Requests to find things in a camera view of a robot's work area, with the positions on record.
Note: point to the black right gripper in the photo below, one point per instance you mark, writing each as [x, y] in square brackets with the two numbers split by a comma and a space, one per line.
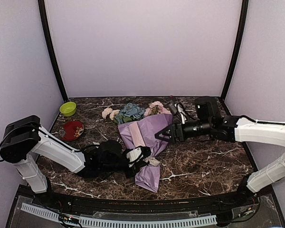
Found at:
[177, 130]

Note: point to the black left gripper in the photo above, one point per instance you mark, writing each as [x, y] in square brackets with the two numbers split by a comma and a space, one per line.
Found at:
[137, 165]

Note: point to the white printed ribbon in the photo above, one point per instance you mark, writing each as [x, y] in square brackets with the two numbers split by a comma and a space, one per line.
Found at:
[152, 161]

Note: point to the purple and pink wrapping paper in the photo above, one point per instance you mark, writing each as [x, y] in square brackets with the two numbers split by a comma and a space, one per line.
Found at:
[139, 138]

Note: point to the blue fake flower stem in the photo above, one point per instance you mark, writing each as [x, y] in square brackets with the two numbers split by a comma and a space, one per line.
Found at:
[131, 112]

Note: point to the white fake flower stem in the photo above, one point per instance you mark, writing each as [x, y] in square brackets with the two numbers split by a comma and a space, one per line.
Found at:
[109, 112]

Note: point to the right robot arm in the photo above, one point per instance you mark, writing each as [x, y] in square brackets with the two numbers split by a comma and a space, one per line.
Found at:
[233, 129]

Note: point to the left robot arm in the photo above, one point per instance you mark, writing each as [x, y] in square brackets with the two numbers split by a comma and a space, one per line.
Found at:
[26, 136]

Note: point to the lime green bowl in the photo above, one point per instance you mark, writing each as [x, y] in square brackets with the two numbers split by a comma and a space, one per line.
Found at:
[68, 109]

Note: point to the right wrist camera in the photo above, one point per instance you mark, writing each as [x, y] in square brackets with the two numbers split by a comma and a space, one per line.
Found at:
[178, 110]

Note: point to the grey cable duct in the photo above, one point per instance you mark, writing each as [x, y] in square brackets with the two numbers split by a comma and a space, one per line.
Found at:
[115, 220]

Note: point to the black front rail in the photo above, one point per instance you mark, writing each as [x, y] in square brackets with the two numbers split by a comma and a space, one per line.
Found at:
[129, 198]

